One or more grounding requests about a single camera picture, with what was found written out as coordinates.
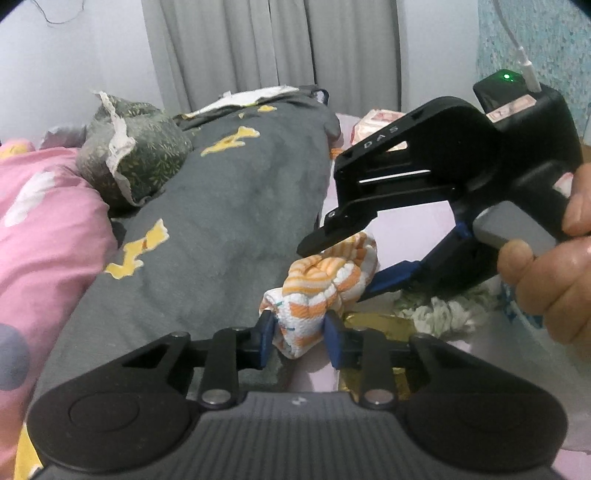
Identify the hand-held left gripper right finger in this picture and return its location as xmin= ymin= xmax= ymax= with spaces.
xmin=324 ymin=311 xmax=482 ymax=411

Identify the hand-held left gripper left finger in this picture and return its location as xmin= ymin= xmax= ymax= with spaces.
xmin=117 ymin=310 xmax=274 ymax=411

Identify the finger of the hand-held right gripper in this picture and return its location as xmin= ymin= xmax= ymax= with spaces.
xmin=296 ymin=186 xmax=459 ymax=258
xmin=355 ymin=223 xmax=498 ymax=302

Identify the orange striped white cloth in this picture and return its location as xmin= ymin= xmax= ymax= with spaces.
xmin=257 ymin=232 xmax=380 ymax=360

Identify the person's right hand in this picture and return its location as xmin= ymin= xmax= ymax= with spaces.
xmin=498 ymin=164 xmax=591 ymax=345

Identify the gold foil packet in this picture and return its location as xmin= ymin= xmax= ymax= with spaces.
xmin=339 ymin=311 xmax=417 ymax=403

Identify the white green rag cloth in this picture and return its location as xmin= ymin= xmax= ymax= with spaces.
xmin=394 ymin=281 xmax=502 ymax=336

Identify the grey blanket with yellow print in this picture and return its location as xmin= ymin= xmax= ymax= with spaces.
xmin=28 ymin=85 xmax=343 ymax=416

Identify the pink wet wipes pack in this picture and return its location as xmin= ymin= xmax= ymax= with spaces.
xmin=351 ymin=108 xmax=410 ymax=151

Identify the blue patterned hanging cloth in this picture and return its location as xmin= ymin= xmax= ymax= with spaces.
xmin=475 ymin=0 xmax=591 ymax=145

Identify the pink printed bed sheet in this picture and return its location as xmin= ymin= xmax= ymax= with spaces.
xmin=277 ymin=112 xmax=591 ymax=464

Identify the grey curtain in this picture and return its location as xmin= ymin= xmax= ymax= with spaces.
xmin=141 ymin=0 xmax=403 ymax=116

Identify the grey floral pillow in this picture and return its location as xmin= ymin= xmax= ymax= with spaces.
xmin=76 ymin=90 xmax=194 ymax=207

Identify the pink blanket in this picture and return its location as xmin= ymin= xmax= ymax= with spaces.
xmin=0 ymin=138 xmax=117 ymax=480

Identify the white cable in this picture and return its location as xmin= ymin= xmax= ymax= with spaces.
xmin=492 ymin=0 xmax=544 ymax=94

